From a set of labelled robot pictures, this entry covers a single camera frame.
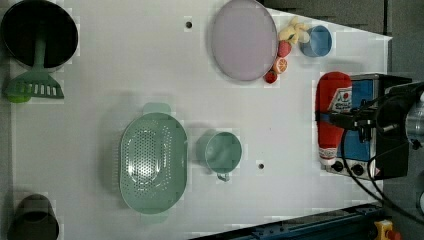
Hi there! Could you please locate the lavender round plate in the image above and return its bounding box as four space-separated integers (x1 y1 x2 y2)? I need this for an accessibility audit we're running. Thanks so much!
211 0 278 81

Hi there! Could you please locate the black cable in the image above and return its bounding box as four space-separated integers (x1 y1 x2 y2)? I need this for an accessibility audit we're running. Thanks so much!
339 129 424 225

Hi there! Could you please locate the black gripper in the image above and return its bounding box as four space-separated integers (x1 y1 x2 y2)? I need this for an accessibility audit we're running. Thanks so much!
315 82 423 142

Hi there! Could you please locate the red plush ketchup bottle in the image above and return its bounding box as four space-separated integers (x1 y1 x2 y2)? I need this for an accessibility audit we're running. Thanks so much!
315 72 352 166

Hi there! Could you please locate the orange slice toy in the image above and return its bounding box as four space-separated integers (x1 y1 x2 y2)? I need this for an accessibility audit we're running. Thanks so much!
273 57 287 74

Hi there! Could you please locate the black round pan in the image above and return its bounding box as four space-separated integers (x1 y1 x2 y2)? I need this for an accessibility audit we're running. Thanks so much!
1 0 78 69

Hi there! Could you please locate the green oval strainer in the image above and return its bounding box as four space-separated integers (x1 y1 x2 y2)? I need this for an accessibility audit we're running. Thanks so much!
119 102 188 215

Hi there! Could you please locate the green slotted spatula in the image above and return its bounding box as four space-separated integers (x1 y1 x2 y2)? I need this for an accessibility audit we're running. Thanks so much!
5 37 64 99

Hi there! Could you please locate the blue metal rail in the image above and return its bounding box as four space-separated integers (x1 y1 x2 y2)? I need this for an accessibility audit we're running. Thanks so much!
191 204 385 240

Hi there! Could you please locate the yellow red emergency button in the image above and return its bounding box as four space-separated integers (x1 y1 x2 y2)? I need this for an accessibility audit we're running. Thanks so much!
374 220 403 240

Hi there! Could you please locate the dark grey cup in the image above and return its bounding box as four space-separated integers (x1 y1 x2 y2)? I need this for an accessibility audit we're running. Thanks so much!
7 194 60 240

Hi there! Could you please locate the green measuring cup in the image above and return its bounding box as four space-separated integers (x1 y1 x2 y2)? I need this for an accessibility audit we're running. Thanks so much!
196 129 243 182

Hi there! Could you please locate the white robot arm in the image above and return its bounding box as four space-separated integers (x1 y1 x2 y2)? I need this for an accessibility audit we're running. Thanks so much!
315 82 423 149

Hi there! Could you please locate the blue cup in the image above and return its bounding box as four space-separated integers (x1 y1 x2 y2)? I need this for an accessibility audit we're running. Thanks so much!
300 25 333 57

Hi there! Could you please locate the yellow plush banana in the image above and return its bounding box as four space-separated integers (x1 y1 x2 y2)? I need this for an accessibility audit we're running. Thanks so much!
278 17 310 44

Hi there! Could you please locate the silver toaster oven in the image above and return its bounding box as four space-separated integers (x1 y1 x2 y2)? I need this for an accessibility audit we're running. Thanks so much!
326 74 412 180

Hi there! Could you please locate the red plush strawberry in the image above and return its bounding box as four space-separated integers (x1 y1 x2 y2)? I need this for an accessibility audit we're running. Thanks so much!
277 41 292 58

